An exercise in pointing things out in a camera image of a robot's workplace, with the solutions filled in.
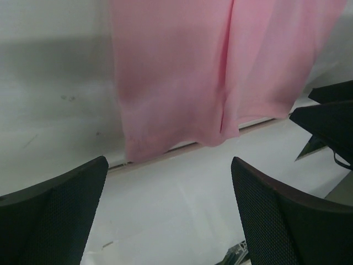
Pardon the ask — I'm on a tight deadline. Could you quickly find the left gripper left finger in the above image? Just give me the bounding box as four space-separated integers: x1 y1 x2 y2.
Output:
1 156 108 264

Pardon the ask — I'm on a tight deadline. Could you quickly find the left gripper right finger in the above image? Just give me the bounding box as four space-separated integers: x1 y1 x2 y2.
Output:
231 157 352 264

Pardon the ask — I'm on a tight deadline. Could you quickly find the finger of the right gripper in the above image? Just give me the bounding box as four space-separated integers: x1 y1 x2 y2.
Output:
290 100 352 163
308 80 353 104

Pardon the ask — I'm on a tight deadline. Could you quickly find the pink polo shirt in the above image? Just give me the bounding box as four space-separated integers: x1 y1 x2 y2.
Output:
110 1 346 162

